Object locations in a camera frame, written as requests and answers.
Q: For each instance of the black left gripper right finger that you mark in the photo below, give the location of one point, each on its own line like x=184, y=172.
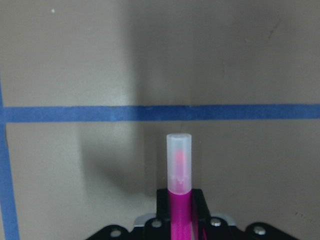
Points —
x=199, y=214

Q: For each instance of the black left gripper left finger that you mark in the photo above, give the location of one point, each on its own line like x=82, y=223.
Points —
x=163, y=212

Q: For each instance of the pink highlighter pen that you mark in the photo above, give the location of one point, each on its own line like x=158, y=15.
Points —
x=179, y=184

